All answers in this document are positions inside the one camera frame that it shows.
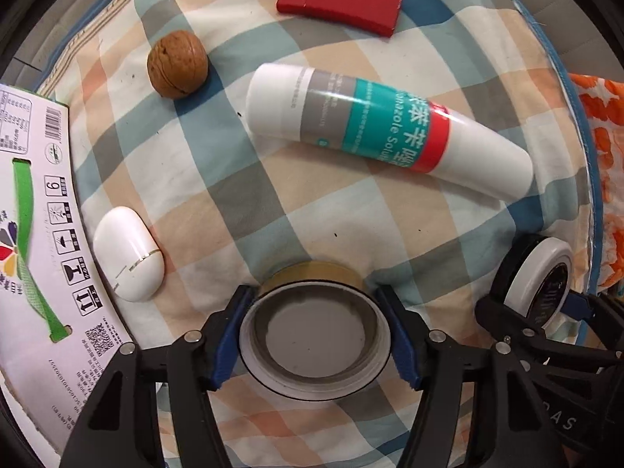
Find black and white tape roll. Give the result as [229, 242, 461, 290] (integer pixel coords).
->
[487, 233, 577, 328]

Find white oval case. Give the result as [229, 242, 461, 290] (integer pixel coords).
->
[93, 206, 167, 302]

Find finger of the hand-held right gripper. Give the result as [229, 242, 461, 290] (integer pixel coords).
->
[560, 291, 624, 354]
[475, 296, 538, 348]

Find white cardboard box green handle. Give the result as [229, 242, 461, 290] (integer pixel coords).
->
[0, 83, 143, 432]

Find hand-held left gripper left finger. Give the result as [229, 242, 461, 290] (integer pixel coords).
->
[61, 285, 255, 468]

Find brown walnut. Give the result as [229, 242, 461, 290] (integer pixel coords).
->
[147, 30, 211, 100]

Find red flat rectangular case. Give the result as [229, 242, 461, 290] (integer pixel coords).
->
[276, 0, 403, 39]

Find plaid checkered cloth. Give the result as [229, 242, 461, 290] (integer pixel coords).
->
[34, 0, 603, 468]

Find white spray bottle teal label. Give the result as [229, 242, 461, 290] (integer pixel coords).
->
[246, 63, 535, 201]

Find yellow tape roll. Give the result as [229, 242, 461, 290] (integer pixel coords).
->
[238, 261, 394, 403]

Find orange floral cloth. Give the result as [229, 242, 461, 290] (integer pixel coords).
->
[567, 73, 624, 296]

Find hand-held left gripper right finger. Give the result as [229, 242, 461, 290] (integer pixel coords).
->
[374, 284, 567, 468]

